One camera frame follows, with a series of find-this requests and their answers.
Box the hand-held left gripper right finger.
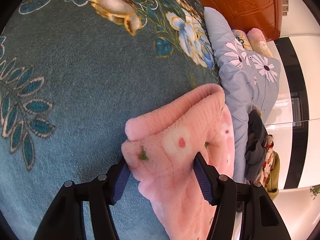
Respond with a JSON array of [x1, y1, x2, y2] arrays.
[[192, 152, 292, 240]]

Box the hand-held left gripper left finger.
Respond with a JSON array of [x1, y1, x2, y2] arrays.
[[33, 156, 130, 240]]

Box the pink fleece pants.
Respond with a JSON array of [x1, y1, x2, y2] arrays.
[[121, 84, 235, 240]]

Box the dark grey garment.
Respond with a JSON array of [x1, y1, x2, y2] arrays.
[[244, 109, 268, 180]]

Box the white red floral garment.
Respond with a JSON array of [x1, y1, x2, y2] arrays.
[[260, 134, 275, 188]]

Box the olive green knit sweater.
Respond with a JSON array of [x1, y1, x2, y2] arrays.
[[265, 151, 281, 200]]

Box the teal floral bed blanket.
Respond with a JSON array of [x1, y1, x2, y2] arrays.
[[0, 0, 223, 240]]

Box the blue daisy print quilt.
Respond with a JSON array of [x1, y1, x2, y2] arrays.
[[204, 6, 282, 180]]

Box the white wardrobe with black band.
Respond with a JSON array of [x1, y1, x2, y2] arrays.
[[260, 34, 320, 190]]

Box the pale floral pillow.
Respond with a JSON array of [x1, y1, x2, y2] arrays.
[[231, 29, 253, 52]]

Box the pink floral pillow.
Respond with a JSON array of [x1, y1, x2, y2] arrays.
[[247, 28, 274, 58]]

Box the carved wooden headboard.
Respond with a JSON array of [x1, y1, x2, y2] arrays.
[[172, 0, 282, 42]]

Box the green plant wall sticker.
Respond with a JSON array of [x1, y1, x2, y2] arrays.
[[309, 185, 320, 200]]

